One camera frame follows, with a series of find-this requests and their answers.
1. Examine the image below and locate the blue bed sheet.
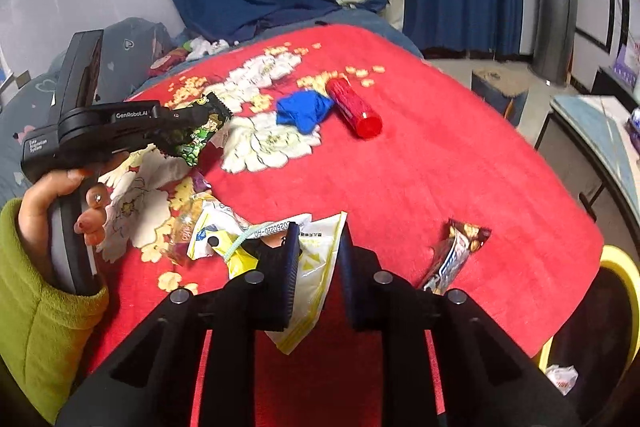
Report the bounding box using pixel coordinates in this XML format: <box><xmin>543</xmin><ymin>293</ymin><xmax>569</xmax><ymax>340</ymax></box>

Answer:
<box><xmin>170</xmin><ymin>4</ymin><xmax>426</xmax><ymax>58</ymax></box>

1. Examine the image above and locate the blue square stool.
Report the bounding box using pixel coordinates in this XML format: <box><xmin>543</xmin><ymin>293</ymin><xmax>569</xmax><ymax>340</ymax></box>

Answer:
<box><xmin>471</xmin><ymin>68</ymin><xmax>530</xmax><ymax>124</ymax></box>

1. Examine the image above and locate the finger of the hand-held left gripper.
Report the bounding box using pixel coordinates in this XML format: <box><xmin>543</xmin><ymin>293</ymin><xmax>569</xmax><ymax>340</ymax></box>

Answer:
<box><xmin>144</xmin><ymin>127</ymin><xmax>198</xmax><ymax>158</ymax></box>
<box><xmin>160</xmin><ymin>102</ymin><xmax>213</xmax><ymax>125</ymax></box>

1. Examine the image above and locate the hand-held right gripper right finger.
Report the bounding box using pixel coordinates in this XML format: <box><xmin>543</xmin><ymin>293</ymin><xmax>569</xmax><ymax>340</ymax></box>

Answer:
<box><xmin>337</xmin><ymin>224</ymin><xmax>583</xmax><ymax>427</ymax></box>

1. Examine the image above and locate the yellow and white packet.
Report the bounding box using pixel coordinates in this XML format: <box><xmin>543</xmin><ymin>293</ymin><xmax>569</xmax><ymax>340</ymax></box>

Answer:
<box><xmin>227</xmin><ymin>211</ymin><xmax>348</xmax><ymax>355</ymax></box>

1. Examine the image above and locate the person's left forearm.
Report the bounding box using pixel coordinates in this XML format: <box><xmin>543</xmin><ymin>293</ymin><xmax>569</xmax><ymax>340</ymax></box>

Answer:
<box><xmin>0</xmin><ymin>199</ymin><xmax>110</xmax><ymax>425</ymax></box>

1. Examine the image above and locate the person's left hand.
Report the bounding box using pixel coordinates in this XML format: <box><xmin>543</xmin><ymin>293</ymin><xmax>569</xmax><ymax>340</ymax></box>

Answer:
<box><xmin>17</xmin><ymin>152</ymin><xmax>128</xmax><ymax>280</ymax></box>

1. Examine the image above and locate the white plush toy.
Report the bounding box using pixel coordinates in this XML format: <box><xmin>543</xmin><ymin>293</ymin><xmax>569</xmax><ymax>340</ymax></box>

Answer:
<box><xmin>187</xmin><ymin>37</ymin><xmax>228</xmax><ymax>60</ymax></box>

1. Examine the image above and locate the coffee table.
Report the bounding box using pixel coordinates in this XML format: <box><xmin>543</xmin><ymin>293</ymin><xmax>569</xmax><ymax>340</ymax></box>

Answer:
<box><xmin>535</xmin><ymin>94</ymin><xmax>640</xmax><ymax>233</ymax></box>

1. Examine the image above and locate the brown chocolate bar wrapper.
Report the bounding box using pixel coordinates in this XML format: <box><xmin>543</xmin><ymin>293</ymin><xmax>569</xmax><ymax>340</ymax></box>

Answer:
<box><xmin>417</xmin><ymin>218</ymin><xmax>492</xmax><ymax>295</ymax></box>

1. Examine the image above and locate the red plastic tube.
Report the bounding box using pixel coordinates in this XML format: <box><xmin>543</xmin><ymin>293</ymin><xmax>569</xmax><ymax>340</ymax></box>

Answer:
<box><xmin>325</xmin><ymin>77</ymin><xmax>383</xmax><ymax>138</ymax></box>

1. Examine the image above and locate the red plush toy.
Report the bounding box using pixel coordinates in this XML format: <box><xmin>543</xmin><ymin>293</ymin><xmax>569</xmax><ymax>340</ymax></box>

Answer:
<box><xmin>148</xmin><ymin>49</ymin><xmax>188</xmax><ymax>78</ymax></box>

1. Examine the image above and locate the red floral blanket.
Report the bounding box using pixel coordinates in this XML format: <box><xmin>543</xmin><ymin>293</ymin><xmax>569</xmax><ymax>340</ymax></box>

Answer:
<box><xmin>75</xmin><ymin>23</ymin><xmax>606</xmax><ymax>427</ymax></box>

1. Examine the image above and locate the crumpled blue bag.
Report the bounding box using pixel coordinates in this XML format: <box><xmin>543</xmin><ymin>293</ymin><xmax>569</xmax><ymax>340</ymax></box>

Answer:
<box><xmin>276</xmin><ymin>89</ymin><xmax>335</xmax><ymax>135</ymax></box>

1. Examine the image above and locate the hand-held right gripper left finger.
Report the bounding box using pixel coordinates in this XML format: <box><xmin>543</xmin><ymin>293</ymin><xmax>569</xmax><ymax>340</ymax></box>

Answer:
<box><xmin>55</xmin><ymin>223</ymin><xmax>303</xmax><ymax>427</ymax></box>

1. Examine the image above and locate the green cartoon snack wrapper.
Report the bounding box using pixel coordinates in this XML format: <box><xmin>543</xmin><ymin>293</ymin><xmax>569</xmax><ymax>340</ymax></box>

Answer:
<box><xmin>170</xmin><ymin>92</ymin><xmax>232</xmax><ymax>168</ymax></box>

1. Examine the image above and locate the white crumpled wrapper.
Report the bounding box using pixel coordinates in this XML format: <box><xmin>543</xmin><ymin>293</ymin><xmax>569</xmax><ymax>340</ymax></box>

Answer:
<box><xmin>545</xmin><ymin>364</ymin><xmax>578</xmax><ymax>395</ymax></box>

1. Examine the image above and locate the purple box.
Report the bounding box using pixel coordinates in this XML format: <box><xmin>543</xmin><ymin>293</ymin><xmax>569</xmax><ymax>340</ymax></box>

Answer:
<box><xmin>612</xmin><ymin>42</ymin><xmax>640</xmax><ymax>82</ymax></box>

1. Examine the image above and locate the yellow-rimmed trash bin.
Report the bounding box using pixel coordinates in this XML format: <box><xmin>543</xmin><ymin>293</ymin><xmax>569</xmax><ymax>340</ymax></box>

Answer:
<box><xmin>535</xmin><ymin>244</ymin><xmax>640</xmax><ymax>408</ymax></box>

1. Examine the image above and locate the white and blue packet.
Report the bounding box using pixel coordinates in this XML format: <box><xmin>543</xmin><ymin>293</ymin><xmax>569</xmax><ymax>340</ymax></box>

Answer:
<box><xmin>187</xmin><ymin>194</ymin><xmax>261</xmax><ymax>260</ymax></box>

